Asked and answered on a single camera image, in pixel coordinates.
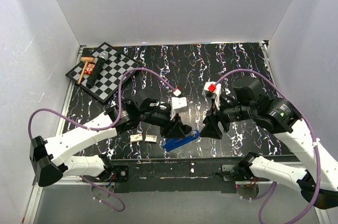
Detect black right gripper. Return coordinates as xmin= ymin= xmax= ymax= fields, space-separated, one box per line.
xmin=198 ymin=96 xmax=255 ymax=140

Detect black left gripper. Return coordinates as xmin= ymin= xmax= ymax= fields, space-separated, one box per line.
xmin=139 ymin=108 xmax=186 ymax=138

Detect blue stapler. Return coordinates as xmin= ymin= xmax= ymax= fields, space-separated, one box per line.
xmin=162 ymin=130 xmax=200 ymax=152

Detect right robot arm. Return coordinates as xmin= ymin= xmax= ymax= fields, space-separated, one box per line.
xmin=200 ymin=77 xmax=337 ymax=210

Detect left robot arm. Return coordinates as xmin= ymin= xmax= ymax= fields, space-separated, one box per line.
xmin=30 ymin=94 xmax=199 ymax=187

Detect right staple box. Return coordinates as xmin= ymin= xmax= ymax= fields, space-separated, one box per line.
xmin=145 ymin=134 xmax=157 ymax=143

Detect staple box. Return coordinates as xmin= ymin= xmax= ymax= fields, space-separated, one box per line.
xmin=145 ymin=134 xmax=157 ymax=143
xmin=130 ymin=134 xmax=143 ymax=143

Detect left staple box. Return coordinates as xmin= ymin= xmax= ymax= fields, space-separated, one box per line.
xmin=130 ymin=134 xmax=143 ymax=143

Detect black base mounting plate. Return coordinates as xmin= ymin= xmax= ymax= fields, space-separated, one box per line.
xmin=81 ymin=157 xmax=267 ymax=194

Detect black microphone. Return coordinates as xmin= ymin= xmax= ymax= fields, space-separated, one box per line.
xmin=86 ymin=51 xmax=109 ymax=89

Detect red toy block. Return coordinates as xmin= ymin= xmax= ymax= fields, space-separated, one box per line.
xmin=84 ymin=63 xmax=95 ymax=75

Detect wooden mallet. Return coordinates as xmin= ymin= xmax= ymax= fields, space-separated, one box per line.
xmin=78 ymin=57 xmax=95 ymax=84

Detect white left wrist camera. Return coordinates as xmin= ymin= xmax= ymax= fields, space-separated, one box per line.
xmin=171 ymin=97 xmax=189 ymax=120

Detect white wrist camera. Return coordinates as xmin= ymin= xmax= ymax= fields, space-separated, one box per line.
xmin=202 ymin=81 xmax=221 ymax=110
xmin=171 ymin=97 xmax=189 ymax=120

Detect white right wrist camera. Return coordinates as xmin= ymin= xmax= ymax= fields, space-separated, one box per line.
xmin=202 ymin=81 xmax=221 ymax=110

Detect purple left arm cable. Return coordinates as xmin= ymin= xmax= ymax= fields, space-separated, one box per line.
xmin=29 ymin=68 xmax=183 ymax=212

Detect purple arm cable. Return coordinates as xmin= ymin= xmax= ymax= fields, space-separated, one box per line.
xmin=29 ymin=68 xmax=183 ymax=212
xmin=208 ymin=69 xmax=322 ymax=223

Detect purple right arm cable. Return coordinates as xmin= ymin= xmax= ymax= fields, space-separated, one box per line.
xmin=208 ymin=69 xmax=322 ymax=223

